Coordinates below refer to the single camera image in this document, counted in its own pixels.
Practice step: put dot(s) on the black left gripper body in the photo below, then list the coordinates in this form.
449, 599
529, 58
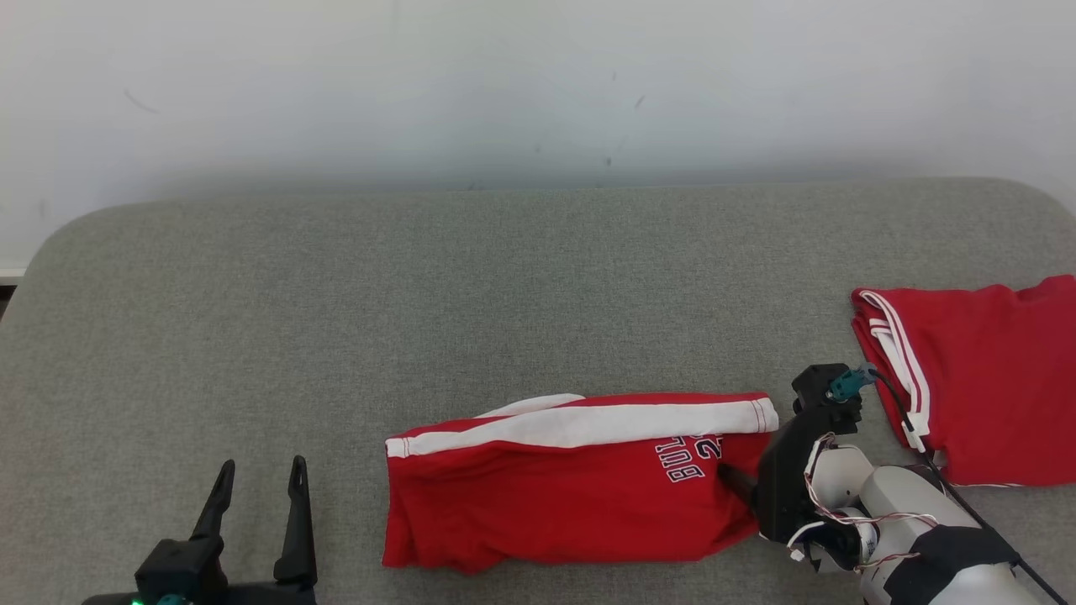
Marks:
269, 595

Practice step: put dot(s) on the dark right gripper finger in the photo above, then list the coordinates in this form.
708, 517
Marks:
741, 486

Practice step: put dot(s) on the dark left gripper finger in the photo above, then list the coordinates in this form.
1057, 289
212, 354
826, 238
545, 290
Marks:
297, 529
217, 504

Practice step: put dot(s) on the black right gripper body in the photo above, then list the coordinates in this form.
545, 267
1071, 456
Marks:
782, 487

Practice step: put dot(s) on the red basketball shorts white stripe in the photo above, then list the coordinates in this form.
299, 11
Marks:
546, 504

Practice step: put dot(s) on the red basketball jersey white sleeves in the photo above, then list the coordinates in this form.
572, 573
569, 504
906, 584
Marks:
992, 378

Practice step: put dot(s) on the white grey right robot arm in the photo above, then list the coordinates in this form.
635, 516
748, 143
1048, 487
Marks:
908, 504

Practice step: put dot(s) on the grey fabric sofa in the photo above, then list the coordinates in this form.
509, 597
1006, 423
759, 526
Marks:
420, 294

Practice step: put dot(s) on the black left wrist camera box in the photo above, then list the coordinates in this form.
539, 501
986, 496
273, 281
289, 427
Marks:
181, 563

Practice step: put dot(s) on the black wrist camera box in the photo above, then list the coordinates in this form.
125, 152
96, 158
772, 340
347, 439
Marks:
181, 563
815, 391

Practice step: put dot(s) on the teal left camera connector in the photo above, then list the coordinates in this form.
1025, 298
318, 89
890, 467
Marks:
172, 600

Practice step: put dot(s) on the teal camera connector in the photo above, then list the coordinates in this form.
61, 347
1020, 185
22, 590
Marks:
172, 600
845, 385

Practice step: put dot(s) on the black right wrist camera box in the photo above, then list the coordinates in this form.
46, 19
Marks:
815, 391

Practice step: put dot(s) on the teal right camera connector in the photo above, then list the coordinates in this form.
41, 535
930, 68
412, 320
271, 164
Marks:
845, 385

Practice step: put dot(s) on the white wall baseboard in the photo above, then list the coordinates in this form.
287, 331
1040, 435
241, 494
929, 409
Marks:
10, 272

